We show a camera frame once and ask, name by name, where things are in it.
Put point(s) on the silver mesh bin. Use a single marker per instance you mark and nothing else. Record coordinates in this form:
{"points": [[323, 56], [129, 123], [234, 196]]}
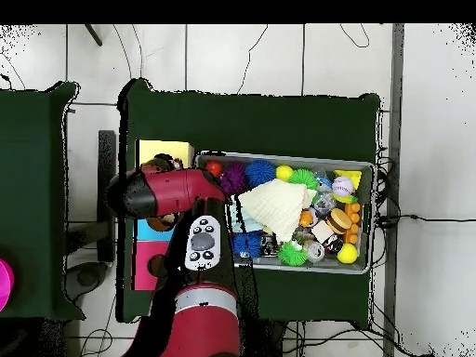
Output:
{"points": [[316, 268]]}

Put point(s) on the dark green table cloth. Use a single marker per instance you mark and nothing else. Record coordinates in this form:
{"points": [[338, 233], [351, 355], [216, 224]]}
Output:
{"points": [[253, 122]]}

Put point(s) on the black rod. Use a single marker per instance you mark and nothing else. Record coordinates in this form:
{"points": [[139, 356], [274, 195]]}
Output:
{"points": [[93, 35]]}

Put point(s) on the pink round object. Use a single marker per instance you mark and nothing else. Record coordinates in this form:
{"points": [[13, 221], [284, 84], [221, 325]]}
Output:
{"points": [[5, 284]]}

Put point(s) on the yellow ball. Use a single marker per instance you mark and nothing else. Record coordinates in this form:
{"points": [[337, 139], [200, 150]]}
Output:
{"points": [[284, 173], [347, 253]]}

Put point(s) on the green spiky rubber ball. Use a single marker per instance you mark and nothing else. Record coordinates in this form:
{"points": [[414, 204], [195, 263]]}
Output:
{"points": [[304, 178]]}

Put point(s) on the orange ball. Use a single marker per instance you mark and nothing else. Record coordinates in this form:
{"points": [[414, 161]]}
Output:
{"points": [[214, 168]]}

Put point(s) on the green cloth side table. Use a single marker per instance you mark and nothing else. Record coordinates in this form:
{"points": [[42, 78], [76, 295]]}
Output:
{"points": [[37, 148]]}

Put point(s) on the round wooden burger toy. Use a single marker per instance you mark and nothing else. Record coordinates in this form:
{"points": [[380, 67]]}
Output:
{"points": [[339, 221]]}

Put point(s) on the blue spiky rubber ball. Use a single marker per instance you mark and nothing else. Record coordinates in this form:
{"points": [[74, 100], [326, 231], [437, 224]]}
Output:
{"points": [[247, 244], [260, 173]]}

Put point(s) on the light blue waffle cloth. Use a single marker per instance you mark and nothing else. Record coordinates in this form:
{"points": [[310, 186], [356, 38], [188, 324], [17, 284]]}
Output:
{"points": [[247, 222]]}

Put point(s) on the wooden box with three holes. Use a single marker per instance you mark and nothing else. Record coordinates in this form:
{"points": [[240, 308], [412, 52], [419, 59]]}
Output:
{"points": [[167, 148]]}

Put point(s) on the purple spiky monster ball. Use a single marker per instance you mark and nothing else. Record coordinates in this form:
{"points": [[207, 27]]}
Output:
{"points": [[233, 178]]}

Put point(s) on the plain wooden cube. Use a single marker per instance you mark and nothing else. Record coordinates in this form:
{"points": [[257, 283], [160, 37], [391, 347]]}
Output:
{"points": [[321, 231]]}

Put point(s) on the white baseball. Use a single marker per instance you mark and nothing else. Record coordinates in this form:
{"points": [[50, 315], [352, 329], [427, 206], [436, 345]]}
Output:
{"points": [[342, 186]]}

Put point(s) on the cream waffle cloth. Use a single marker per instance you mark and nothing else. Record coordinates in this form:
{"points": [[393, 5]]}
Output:
{"points": [[277, 206]]}

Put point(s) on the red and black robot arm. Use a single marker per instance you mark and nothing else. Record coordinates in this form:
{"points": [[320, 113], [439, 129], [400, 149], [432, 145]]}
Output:
{"points": [[208, 327]]}

